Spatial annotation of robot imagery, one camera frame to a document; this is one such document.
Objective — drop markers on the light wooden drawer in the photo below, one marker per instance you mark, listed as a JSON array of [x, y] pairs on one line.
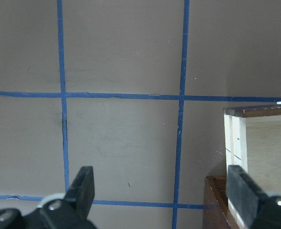
[[253, 141]]

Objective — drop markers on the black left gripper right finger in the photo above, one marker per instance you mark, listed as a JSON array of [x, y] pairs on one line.
[[255, 207]]

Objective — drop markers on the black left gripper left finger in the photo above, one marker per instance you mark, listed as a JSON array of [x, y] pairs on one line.
[[68, 212]]

